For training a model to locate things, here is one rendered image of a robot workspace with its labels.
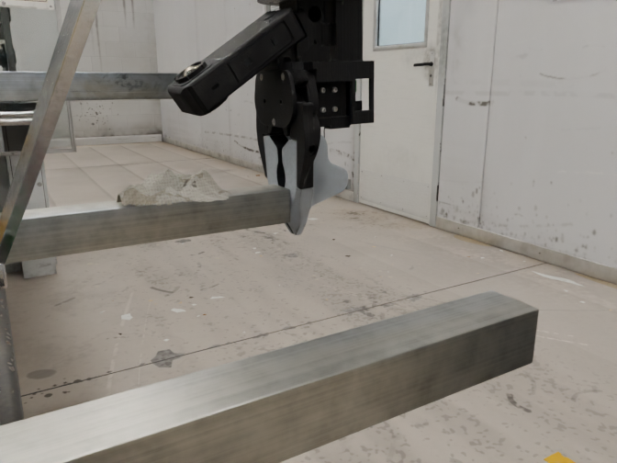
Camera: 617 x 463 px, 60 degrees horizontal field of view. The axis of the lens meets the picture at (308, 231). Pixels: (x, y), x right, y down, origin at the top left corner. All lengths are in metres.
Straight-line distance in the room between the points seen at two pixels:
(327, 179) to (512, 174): 2.85
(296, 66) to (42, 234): 0.23
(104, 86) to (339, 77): 0.30
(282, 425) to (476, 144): 3.29
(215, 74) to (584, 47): 2.73
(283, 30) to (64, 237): 0.22
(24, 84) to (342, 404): 0.52
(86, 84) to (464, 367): 0.52
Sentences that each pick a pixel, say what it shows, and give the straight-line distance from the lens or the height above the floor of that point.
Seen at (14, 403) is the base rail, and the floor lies 0.70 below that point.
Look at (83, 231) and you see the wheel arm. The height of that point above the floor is 0.85.
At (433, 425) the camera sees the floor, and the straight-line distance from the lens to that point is 1.68.
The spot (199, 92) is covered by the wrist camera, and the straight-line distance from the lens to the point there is 0.42.
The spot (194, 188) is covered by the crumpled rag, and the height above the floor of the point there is 0.87.
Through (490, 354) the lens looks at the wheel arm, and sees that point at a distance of 0.27.
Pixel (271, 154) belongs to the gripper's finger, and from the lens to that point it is 0.49.
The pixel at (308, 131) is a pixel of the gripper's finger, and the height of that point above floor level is 0.91.
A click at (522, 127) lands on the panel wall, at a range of 3.25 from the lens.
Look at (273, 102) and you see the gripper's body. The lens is 0.47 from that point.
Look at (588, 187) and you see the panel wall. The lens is 3.03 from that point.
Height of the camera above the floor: 0.95
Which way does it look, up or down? 15 degrees down
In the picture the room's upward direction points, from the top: straight up
